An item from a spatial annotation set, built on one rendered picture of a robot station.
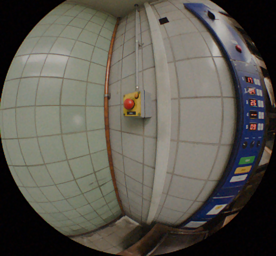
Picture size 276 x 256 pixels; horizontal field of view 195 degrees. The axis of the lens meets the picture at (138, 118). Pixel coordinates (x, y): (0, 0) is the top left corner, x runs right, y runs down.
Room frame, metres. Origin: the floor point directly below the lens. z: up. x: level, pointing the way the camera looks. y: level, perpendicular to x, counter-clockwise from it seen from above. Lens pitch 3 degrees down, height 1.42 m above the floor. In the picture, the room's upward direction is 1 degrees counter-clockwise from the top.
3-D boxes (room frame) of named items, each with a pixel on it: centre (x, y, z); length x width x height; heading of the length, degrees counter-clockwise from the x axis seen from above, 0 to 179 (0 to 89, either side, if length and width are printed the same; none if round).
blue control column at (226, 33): (0.82, -0.95, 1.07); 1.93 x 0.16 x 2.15; 142
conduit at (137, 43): (0.33, 0.00, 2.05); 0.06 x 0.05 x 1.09; 142
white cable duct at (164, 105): (0.28, -0.10, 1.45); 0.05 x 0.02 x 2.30; 52
